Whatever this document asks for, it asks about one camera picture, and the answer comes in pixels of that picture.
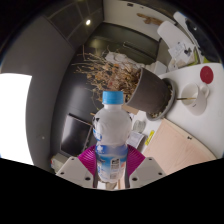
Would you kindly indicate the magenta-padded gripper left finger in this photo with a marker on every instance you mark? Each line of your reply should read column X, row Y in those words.
column 87, row 160

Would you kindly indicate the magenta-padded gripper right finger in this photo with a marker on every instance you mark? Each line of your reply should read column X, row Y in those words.
column 135, row 160

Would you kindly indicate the blue-capped plastic water bottle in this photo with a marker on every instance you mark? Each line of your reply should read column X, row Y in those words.
column 111, row 133

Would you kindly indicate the crumpled clear plastic bag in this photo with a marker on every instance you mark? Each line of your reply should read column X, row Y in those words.
column 135, row 139

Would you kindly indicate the small yellow strip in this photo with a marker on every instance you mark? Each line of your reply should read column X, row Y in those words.
column 150, row 137

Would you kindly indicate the light wooden drawing board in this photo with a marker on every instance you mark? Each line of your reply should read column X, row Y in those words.
column 173, row 146

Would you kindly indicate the grey round pot saucer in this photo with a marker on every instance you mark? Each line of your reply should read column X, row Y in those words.
column 168, row 107

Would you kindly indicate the grey pot with dried plant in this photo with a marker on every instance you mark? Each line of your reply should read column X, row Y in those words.
column 150, row 93

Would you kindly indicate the thin stirring stick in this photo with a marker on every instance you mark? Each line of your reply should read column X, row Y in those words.
column 186, row 98

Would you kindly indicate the long ceiling light panel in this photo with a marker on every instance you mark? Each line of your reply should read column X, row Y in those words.
column 15, row 116

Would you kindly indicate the white ceramic mug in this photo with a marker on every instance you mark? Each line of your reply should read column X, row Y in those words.
column 198, row 103

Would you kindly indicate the white statue plinth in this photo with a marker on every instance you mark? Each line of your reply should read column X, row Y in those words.
column 159, row 68

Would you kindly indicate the flat round red coaster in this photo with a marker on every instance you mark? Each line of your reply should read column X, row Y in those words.
column 206, row 74

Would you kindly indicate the stack of papers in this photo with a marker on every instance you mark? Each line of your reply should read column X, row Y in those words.
column 181, row 52

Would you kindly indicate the round ceiling spotlight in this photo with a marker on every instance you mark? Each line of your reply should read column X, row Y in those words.
column 88, row 22

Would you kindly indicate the wooden standing figure sculpture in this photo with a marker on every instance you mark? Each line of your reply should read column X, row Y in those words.
column 150, row 20

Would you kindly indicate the black wall screen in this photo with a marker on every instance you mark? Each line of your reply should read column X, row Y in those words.
column 75, row 136

